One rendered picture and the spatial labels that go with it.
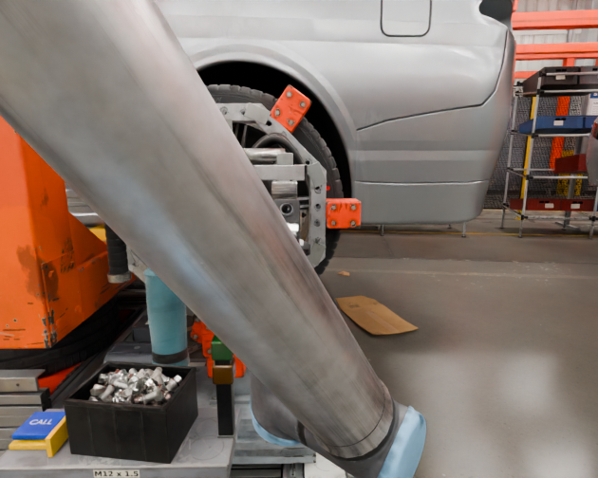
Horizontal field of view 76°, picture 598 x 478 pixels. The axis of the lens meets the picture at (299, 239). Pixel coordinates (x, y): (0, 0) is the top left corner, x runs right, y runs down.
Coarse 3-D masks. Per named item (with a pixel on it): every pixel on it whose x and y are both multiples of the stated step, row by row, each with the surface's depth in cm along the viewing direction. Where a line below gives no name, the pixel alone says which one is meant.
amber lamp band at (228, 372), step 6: (234, 360) 76; (216, 366) 73; (222, 366) 73; (228, 366) 73; (234, 366) 76; (216, 372) 73; (222, 372) 73; (228, 372) 73; (234, 372) 76; (216, 378) 73; (222, 378) 73; (228, 378) 73
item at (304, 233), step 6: (234, 126) 120; (240, 126) 104; (246, 126) 103; (252, 126) 101; (258, 126) 101; (234, 132) 103; (246, 132) 103; (264, 132) 102; (246, 138) 105; (240, 144) 104; (276, 162) 105; (306, 180) 105; (300, 198) 108; (306, 198) 108; (300, 204) 108; (306, 204) 108; (306, 216) 128; (306, 222) 122; (306, 228) 117; (300, 234) 126; (306, 234) 110; (306, 240) 108
